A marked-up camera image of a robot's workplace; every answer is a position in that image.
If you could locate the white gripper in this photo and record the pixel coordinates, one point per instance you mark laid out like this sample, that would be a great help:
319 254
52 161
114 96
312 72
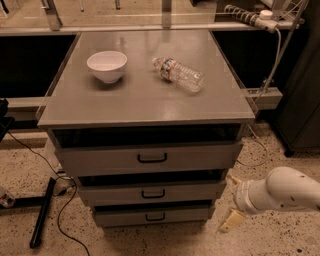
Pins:
240 197

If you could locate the grey bottom drawer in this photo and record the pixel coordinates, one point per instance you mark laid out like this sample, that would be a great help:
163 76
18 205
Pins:
126 215

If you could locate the grey drawer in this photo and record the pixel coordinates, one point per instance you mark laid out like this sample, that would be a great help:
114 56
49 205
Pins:
126 215
143 193
98 161

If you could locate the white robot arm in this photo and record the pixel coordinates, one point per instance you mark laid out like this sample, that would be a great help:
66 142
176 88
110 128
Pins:
283 189

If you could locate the grey drawer cabinet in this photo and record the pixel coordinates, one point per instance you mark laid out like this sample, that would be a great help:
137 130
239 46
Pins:
142 108

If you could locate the grey middle drawer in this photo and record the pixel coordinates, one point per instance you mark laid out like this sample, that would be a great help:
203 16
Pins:
143 193

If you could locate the grey top drawer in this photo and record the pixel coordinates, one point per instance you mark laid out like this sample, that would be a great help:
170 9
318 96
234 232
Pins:
98 161

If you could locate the dark cabinet at right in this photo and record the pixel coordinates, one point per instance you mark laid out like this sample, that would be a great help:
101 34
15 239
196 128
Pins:
297 117

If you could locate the clear plastic water bottle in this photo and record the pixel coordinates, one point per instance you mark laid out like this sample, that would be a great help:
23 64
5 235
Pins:
181 75

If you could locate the white power strip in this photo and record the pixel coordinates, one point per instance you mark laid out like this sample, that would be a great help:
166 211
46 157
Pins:
263 20

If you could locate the white ceramic bowl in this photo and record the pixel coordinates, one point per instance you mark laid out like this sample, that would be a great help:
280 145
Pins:
107 66

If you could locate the black metal floor bar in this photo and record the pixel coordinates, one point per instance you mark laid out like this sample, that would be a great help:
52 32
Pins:
37 233

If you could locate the small object on floor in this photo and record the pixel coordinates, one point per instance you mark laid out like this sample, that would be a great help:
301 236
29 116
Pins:
6 198

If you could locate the black device at left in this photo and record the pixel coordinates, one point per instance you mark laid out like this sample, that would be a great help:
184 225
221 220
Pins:
5 122

